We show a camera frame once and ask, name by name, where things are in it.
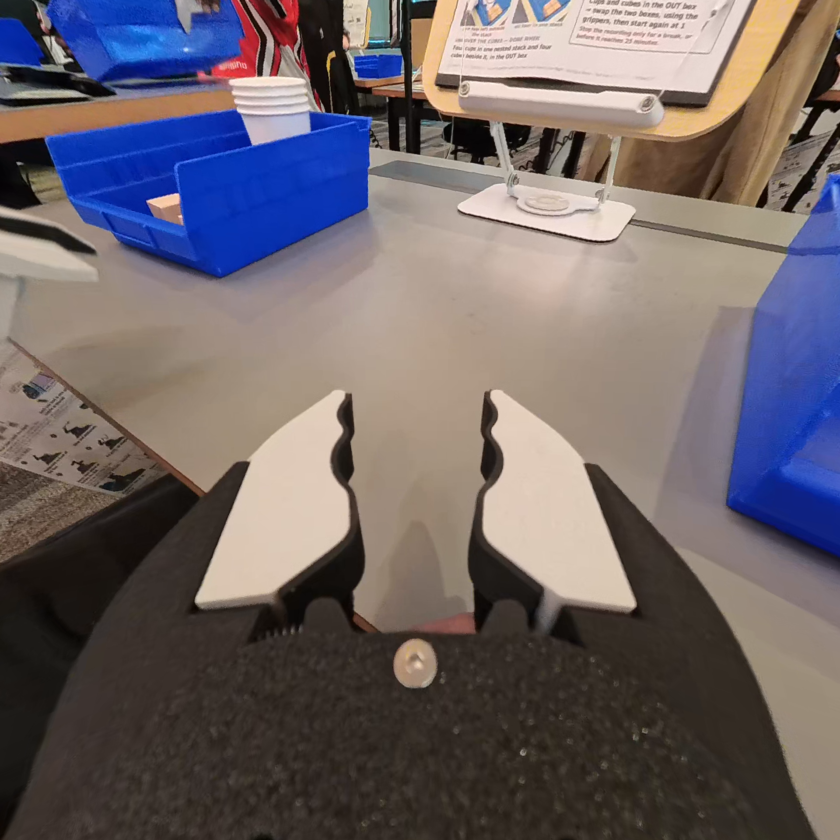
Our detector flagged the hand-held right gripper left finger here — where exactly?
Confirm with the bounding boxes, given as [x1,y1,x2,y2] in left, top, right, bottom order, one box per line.
[194,390,365,639]

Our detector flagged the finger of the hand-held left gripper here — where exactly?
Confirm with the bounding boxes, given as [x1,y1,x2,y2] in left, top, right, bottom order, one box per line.
[0,205,99,342]

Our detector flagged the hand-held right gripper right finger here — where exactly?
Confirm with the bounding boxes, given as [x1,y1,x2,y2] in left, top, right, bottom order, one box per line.
[468,389,637,641]

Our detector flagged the wooden table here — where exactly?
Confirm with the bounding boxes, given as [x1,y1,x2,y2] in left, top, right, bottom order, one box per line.
[354,74,429,155]
[0,84,237,144]

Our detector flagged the printed paper sheet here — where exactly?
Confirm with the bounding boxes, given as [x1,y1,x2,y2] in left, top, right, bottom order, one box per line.
[0,340,168,494]
[766,130,837,214]

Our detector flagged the black flat tray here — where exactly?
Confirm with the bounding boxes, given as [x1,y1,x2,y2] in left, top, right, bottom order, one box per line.
[0,64,118,107]

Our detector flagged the person's dark pants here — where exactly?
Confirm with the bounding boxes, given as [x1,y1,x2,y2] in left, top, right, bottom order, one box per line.
[0,472,204,840]

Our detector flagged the white metal document stand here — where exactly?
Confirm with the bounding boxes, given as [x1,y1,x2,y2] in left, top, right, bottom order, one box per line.
[457,79,665,244]

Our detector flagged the tan cloth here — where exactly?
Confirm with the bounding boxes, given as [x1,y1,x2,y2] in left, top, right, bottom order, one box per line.
[581,0,840,206]

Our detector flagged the instruction sheet on stand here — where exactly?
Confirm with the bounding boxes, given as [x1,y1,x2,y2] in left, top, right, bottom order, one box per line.
[422,0,803,142]

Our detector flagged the framed instruction sheet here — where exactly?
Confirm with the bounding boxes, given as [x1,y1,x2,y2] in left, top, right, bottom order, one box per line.
[435,0,759,107]

